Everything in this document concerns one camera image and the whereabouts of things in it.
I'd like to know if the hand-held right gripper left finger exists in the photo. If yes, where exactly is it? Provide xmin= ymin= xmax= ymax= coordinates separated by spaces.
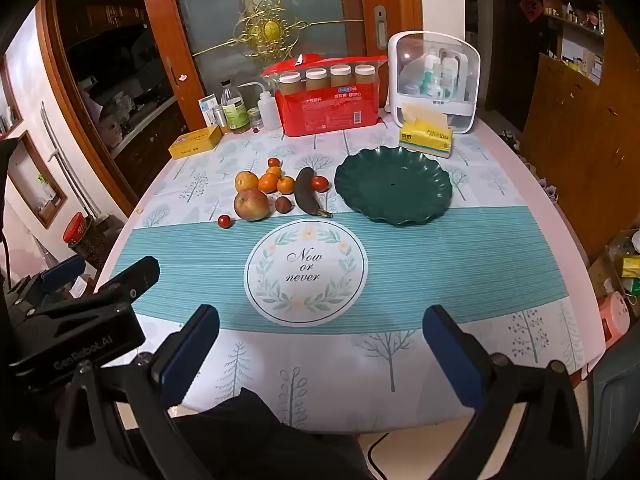
xmin=55 ymin=304 xmax=221 ymax=480

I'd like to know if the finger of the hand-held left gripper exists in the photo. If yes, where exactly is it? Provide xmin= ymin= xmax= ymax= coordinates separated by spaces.
xmin=10 ymin=255 xmax=87 ymax=307
xmin=92 ymin=256 xmax=161 ymax=311

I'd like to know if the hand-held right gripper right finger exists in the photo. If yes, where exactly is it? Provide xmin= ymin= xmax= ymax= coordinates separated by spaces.
xmin=422 ymin=304 xmax=587 ymax=480

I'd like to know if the red apple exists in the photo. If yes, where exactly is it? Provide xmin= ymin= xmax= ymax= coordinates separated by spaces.
xmin=233 ymin=188 xmax=271 ymax=222

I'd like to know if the dark green scalloped plate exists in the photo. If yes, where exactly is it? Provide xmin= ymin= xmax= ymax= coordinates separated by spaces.
xmin=334 ymin=145 xmax=454 ymax=227

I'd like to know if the dark overripe banana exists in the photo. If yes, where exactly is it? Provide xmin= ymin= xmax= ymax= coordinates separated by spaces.
xmin=293 ymin=167 xmax=334 ymax=219

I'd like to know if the round floral placemat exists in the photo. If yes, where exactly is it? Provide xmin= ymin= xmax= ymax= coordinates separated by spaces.
xmin=243 ymin=218 xmax=370 ymax=327

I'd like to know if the tree print tablecloth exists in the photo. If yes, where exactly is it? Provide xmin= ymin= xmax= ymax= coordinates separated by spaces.
xmin=97 ymin=115 xmax=608 ymax=436

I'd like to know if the wooden cabinet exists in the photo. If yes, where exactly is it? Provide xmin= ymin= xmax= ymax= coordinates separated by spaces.
xmin=35 ymin=0 xmax=191 ymax=201

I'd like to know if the yellow tin box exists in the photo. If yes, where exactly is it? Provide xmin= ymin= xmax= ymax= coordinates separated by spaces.
xmin=168 ymin=126 xmax=223 ymax=160

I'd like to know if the pink stool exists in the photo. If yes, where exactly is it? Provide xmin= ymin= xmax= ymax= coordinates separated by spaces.
xmin=597 ymin=292 xmax=632 ymax=351

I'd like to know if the grey chair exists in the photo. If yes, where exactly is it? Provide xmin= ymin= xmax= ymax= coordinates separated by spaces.
xmin=585 ymin=345 xmax=640 ymax=480

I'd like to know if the small metal can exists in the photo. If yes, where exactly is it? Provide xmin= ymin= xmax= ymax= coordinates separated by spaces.
xmin=212 ymin=105 xmax=232 ymax=136

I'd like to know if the white and blue carton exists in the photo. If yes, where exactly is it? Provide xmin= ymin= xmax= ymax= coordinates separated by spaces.
xmin=198 ymin=94 xmax=221 ymax=128

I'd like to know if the green label glass bottle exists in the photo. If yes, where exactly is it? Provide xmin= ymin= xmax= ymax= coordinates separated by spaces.
xmin=220 ymin=79 xmax=250 ymax=135

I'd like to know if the yellow green bag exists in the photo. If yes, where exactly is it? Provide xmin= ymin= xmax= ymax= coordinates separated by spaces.
xmin=607 ymin=230 xmax=640 ymax=306

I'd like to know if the white squeeze bottle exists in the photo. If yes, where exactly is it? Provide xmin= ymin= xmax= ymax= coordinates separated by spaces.
xmin=237 ymin=81 xmax=282 ymax=132

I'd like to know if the yellow tissue pack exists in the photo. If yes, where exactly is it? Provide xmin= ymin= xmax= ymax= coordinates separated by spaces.
xmin=399 ymin=102 xmax=455 ymax=159

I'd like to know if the red plastic package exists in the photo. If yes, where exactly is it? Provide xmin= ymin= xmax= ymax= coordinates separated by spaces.
xmin=275 ymin=80 xmax=388 ymax=137

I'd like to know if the brown wooden board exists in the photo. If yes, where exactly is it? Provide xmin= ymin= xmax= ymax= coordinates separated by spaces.
xmin=520 ymin=52 xmax=640 ymax=261

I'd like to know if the white cosmetics storage box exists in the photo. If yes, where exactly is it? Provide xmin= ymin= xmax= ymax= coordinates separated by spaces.
xmin=388 ymin=30 xmax=480 ymax=135

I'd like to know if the golden door ornament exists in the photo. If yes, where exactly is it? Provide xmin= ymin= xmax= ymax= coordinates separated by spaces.
xmin=192 ymin=0 xmax=363 ymax=63

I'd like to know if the teal label bottle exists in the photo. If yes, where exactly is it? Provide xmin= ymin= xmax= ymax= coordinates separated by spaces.
xmin=420 ymin=55 xmax=443 ymax=98

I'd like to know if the silver door handle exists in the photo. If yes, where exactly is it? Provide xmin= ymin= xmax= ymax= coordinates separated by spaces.
xmin=374 ymin=5 xmax=389 ymax=51

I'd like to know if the wooden wall shelf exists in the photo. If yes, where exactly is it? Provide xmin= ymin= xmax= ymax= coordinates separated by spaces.
xmin=540 ymin=0 xmax=606 ymax=86

